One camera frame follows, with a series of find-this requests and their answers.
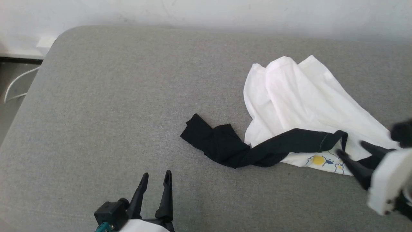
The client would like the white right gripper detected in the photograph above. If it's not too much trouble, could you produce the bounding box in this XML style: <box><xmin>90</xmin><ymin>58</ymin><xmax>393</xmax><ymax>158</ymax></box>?
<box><xmin>335</xmin><ymin>140</ymin><xmax>412</xmax><ymax>216</ymax></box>

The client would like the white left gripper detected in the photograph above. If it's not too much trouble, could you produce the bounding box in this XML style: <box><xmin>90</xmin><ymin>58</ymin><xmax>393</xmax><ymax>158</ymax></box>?
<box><xmin>117</xmin><ymin>169</ymin><xmax>175</xmax><ymax>232</ymax></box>

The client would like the black and white shirt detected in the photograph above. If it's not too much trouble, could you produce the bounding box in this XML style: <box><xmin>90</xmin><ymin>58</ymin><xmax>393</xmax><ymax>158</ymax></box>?
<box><xmin>180</xmin><ymin>55</ymin><xmax>401</xmax><ymax>176</ymax></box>

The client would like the white floor cable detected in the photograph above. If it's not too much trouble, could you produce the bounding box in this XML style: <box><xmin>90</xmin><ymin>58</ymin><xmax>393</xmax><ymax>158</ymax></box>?
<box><xmin>4</xmin><ymin>66</ymin><xmax>41</xmax><ymax>104</ymax></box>

